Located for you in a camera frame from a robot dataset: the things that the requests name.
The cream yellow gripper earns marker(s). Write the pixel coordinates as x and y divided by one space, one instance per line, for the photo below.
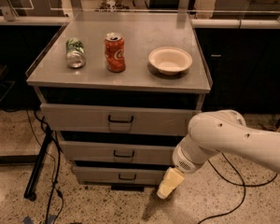
184 160

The grey drawer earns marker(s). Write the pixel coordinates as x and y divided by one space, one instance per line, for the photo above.
120 153
115 119
100 175

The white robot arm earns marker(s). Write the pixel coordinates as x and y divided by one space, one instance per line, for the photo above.
210 133

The grey bottom drawer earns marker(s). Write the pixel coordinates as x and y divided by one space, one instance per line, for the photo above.
100 175

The grey drawer cabinet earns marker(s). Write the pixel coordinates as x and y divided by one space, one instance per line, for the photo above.
139 85

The grey top drawer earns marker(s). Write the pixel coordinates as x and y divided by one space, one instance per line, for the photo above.
115 119

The white paper bowl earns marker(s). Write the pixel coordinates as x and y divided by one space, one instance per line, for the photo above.
170 61

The black stand leg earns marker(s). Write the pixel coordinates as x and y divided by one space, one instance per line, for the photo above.
29 193

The red cola can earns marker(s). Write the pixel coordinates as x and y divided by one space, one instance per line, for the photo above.
114 52

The green soda can lying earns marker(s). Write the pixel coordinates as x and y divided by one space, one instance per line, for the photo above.
75 53

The clear plastic bottle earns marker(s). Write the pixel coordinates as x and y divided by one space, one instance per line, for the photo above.
111 4

